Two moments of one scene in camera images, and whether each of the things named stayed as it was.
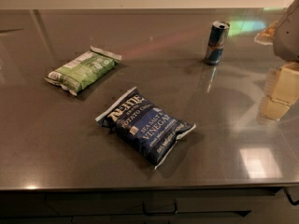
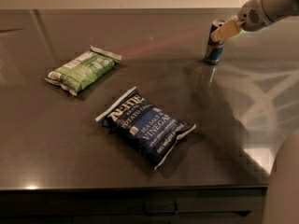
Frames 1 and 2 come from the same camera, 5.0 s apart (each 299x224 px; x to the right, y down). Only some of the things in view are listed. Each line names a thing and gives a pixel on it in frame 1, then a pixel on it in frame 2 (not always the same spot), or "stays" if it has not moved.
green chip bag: [82, 70] stays
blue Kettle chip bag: [147, 129] stays
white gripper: [288, 35] -> [251, 15]
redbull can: [213, 55] stays
